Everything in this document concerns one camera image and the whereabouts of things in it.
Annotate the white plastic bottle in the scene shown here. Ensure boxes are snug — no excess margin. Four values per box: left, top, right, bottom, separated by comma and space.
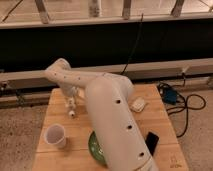
66, 97, 76, 117

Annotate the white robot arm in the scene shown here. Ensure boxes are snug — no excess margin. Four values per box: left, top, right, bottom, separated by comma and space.
44, 58, 159, 171

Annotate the green ceramic bowl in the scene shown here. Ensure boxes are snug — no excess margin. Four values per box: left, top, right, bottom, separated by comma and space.
88, 132, 106, 166

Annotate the white plastic cup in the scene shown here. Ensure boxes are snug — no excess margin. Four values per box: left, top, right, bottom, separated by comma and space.
44, 124, 66, 149

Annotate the black smartphone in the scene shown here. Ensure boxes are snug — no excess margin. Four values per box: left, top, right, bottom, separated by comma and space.
145, 132, 159, 155

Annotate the blue power adapter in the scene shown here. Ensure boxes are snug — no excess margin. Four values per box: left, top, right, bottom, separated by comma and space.
163, 90, 177, 105

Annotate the black hanging cable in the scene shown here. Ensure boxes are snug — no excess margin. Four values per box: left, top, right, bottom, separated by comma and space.
119, 13, 145, 76

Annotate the black floor cable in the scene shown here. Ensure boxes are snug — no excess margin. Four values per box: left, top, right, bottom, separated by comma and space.
156, 81, 207, 139

